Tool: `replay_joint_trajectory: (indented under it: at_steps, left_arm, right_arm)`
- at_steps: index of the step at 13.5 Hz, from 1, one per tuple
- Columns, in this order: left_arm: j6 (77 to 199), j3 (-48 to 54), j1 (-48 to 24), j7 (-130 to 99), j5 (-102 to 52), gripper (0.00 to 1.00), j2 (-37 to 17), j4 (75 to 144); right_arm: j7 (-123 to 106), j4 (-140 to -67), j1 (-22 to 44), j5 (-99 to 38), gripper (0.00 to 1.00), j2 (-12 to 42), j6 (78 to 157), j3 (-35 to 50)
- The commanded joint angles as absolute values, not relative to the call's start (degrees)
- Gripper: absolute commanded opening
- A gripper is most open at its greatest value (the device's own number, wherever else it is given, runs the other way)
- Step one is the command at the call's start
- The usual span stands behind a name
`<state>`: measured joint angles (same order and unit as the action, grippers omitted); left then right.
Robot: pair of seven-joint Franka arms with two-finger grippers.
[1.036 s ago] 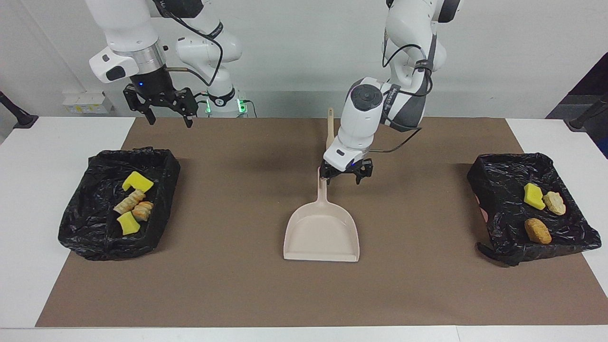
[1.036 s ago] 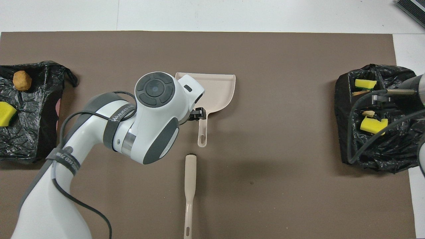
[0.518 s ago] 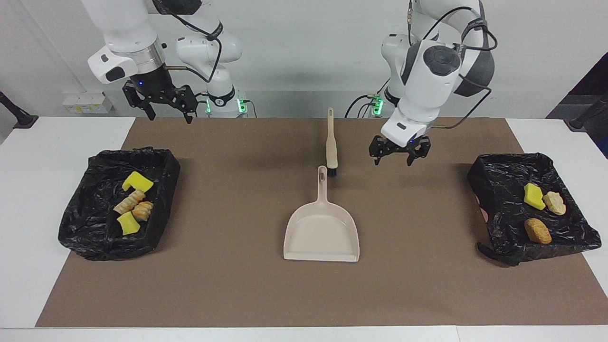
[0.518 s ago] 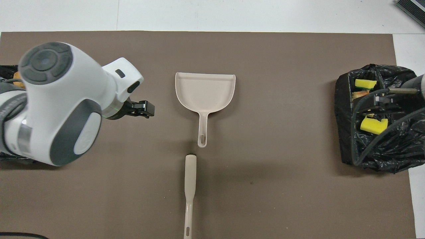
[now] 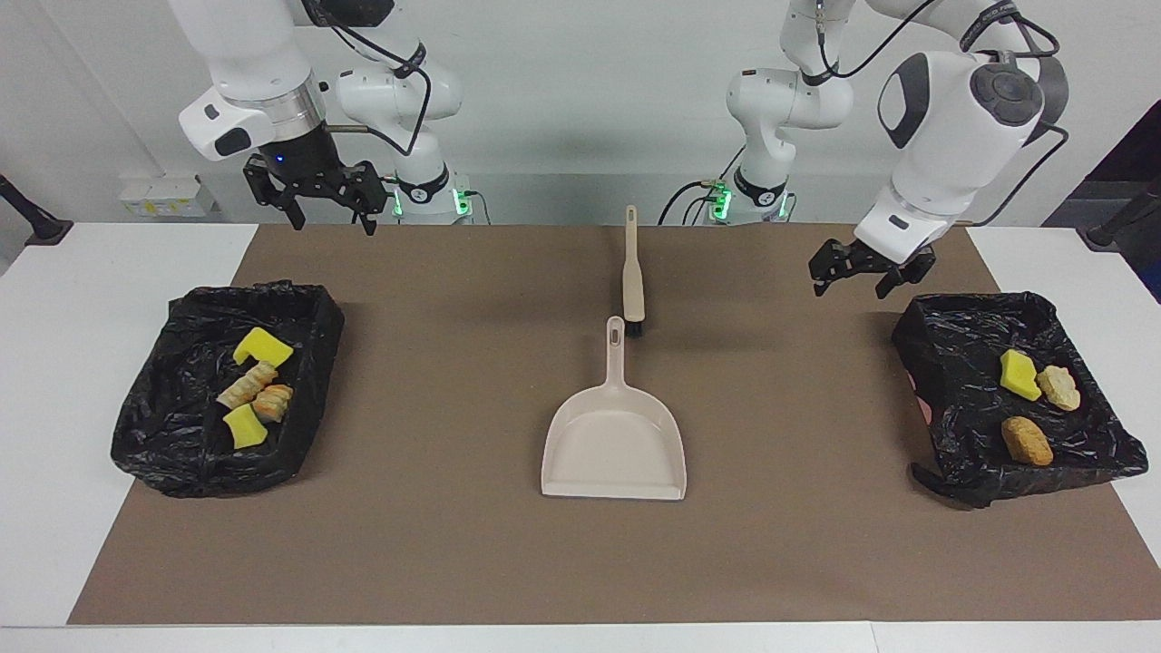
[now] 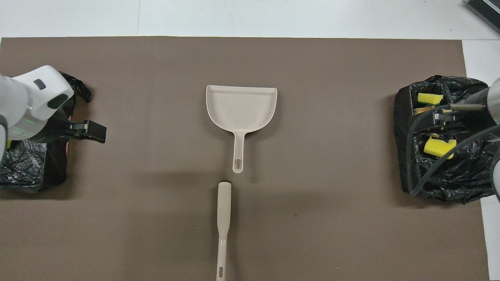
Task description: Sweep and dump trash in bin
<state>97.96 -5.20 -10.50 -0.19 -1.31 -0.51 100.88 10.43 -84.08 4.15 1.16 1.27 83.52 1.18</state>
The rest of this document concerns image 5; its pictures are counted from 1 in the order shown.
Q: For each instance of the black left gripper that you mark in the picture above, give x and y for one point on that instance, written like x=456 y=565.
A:
x=884 y=260

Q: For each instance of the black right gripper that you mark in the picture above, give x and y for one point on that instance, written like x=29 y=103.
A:
x=308 y=168

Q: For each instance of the notched yellow sponge piece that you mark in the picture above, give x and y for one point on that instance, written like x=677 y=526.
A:
x=263 y=347

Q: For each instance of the yellow sponge chunk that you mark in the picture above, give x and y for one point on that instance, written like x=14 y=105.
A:
x=1019 y=374

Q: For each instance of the pale ridged scrap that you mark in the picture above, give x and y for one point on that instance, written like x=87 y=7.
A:
x=245 y=387

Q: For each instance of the orange striped scrap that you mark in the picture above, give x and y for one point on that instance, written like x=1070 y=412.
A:
x=274 y=404

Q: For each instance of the pale cream lump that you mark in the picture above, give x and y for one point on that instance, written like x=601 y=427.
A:
x=1059 y=387

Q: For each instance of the brown potato-shaped lump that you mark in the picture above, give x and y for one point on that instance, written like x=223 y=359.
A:
x=1027 y=442

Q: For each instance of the beige hand brush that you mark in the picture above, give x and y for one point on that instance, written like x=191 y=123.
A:
x=632 y=281

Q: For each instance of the yellow sponge with green pad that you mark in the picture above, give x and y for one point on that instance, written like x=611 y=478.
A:
x=245 y=428

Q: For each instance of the beige plastic dustpan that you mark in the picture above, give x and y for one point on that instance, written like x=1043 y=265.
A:
x=617 y=444

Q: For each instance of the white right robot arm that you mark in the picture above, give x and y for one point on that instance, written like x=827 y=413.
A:
x=263 y=73

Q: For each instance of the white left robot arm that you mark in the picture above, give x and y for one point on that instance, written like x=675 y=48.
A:
x=952 y=118

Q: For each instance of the black plastic trash bag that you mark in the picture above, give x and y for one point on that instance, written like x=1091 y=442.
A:
x=980 y=363
x=172 y=408

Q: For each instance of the pink bin under bag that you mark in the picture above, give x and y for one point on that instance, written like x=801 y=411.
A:
x=924 y=414

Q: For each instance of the white power socket box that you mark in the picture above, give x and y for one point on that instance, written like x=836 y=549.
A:
x=168 y=195

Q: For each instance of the black stand leg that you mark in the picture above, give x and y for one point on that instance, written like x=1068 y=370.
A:
x=1102 y=238
x=45 y=229

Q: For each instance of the dark background panel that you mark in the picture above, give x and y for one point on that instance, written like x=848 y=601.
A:
x=1134 y=163

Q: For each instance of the brown table mat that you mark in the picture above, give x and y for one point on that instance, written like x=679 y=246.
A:
x=580 y=562

